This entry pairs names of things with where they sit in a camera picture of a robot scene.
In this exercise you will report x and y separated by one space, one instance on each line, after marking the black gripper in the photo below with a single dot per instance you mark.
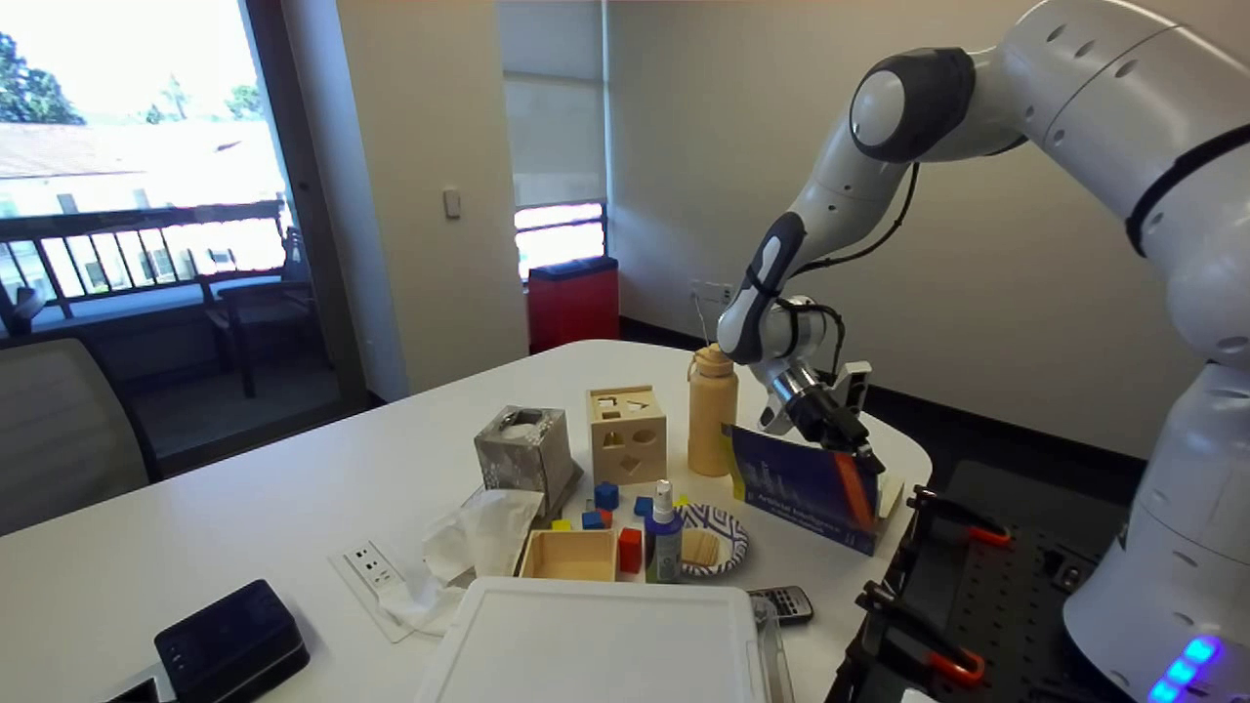
806 398

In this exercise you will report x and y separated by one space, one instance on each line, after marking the blue artificial intelligence book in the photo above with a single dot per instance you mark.
803 491

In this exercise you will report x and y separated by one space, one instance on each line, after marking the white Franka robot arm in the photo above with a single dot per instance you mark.
1147 157

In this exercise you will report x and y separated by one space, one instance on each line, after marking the small open wooden box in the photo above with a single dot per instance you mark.
571 556

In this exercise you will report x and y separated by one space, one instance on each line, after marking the yellow bottle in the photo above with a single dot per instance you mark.
713 416

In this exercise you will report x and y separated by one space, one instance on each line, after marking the grey remote control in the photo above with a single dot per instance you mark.
783 605

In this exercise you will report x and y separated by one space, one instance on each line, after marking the blue patterned plate with food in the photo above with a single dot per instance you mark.
708 545

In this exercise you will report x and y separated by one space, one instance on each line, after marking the blue block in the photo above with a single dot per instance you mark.
643 504
605 496

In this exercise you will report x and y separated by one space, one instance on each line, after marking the wooden shape sorter box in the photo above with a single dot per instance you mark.
625 436

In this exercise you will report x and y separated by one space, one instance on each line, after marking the orange red block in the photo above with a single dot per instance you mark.
593 518

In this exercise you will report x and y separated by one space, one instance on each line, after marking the yellow block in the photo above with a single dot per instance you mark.
565 523

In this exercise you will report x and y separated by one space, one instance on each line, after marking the plastic container with white lid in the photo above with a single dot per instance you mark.
600 647

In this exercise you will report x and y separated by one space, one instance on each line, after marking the red box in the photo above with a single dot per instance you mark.
571 307

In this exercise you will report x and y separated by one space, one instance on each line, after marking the grey tissue box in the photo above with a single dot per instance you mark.
524 453

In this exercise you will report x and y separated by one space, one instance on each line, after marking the white window blind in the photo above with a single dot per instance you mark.
550 101

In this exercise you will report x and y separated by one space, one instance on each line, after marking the white printed card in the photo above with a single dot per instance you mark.
369 562

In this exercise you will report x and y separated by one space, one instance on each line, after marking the dark balcony chair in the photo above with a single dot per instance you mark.
260 327

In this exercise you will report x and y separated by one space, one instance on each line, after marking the black wallet case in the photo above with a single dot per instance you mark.
230 647

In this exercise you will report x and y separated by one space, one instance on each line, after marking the balcony railing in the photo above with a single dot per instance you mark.
131 256

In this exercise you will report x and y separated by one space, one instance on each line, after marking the grey office chair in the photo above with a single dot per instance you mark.
60 432

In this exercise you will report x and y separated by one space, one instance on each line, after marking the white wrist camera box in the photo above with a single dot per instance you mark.
854 383

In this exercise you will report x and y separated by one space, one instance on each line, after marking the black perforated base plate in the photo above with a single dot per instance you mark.
1027 588

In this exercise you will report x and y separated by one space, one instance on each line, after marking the white light switch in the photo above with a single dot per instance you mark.
450 204

